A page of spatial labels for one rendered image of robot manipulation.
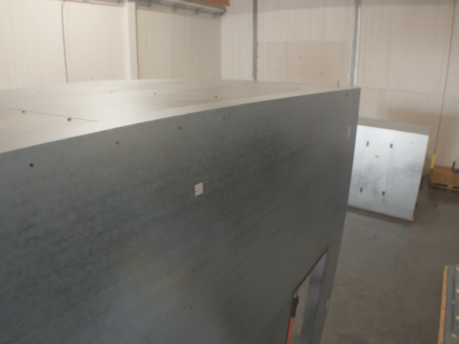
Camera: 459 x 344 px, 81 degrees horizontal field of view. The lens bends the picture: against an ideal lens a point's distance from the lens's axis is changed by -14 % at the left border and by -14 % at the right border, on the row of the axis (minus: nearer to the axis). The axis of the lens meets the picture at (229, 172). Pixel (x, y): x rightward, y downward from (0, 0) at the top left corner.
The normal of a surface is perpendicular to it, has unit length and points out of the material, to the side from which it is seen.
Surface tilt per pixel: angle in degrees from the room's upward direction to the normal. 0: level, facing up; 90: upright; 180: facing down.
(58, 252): 90
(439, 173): 90
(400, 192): 90
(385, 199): 90
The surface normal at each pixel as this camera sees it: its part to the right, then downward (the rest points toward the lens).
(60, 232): 0.80, 0.19
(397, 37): -0.59, 0.26
